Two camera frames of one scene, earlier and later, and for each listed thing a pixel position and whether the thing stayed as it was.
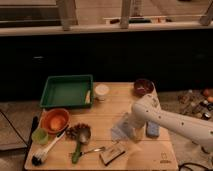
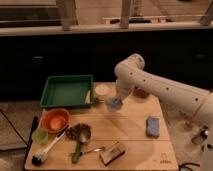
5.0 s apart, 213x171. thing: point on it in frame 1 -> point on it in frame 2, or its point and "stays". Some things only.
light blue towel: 124,130 -> 114,103
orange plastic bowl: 55,120 stays
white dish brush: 40,155 stays
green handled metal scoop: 84,135 stays
